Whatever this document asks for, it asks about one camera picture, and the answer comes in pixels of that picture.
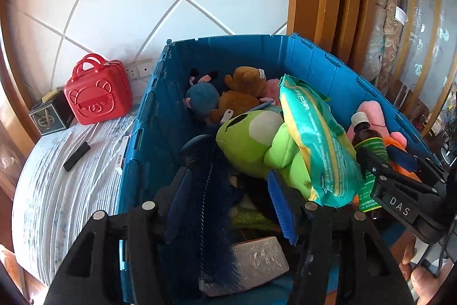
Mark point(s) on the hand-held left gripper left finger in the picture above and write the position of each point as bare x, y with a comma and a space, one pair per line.
177, 203

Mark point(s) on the dark green-label bottle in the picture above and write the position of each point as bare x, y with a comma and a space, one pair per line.
371, 144

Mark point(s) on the pink pig plush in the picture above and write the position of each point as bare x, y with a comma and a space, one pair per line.
373, 114

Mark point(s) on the brown teddy bear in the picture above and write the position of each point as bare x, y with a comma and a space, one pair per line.
242, 90

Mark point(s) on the grey-blue boomerang toy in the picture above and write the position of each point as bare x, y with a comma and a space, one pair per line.
267, 107

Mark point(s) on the frosted glass sliding door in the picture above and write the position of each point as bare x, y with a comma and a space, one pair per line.
428, 22

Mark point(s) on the blue plastic crate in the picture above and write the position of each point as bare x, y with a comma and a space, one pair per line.
160, 133

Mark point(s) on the black bar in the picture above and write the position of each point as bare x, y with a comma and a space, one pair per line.
76, 156

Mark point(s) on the dark blue feathery cloth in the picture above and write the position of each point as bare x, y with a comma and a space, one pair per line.
214, 219

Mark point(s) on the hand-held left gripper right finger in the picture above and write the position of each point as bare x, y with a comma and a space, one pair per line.
282, 215

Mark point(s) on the green packet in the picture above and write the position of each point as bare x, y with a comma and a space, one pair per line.
250, 217

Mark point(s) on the dark square gift box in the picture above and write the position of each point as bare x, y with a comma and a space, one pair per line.
50, 115

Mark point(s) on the brown patterned rolled mat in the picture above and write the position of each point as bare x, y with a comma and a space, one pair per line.
392, 40

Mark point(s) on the white wall socket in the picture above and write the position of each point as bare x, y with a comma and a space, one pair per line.
130, 72
144, 68

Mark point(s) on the green frog plush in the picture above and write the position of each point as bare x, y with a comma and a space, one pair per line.
250, 144

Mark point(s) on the blue grey round plush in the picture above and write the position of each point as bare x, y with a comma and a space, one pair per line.
201, 99

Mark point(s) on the person's right hand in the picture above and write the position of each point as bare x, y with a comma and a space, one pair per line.
426, 285

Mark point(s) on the narrow white box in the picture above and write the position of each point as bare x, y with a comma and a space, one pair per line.
122, 155

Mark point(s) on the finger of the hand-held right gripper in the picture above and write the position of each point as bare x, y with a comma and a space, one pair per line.
401, 156
378, 169

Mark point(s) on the red bear-face suitcase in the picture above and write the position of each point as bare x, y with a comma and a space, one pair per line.
96, 101

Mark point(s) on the teal snack bag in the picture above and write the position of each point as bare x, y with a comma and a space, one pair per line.
317, 147

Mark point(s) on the yellow pad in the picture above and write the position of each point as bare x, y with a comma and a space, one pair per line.
49, 97

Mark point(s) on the striped blue white bedsheet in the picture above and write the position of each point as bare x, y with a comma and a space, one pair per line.
53, 212

